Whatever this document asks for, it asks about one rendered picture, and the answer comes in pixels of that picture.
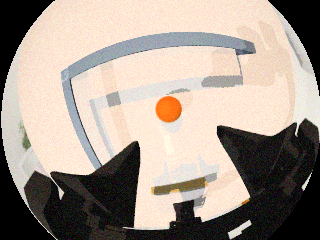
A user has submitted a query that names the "clear l-shaped low wall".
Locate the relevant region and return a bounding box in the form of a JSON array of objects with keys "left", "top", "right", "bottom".
[{"left": 71, "top": 45, "right": 251, "bottom": 165}]

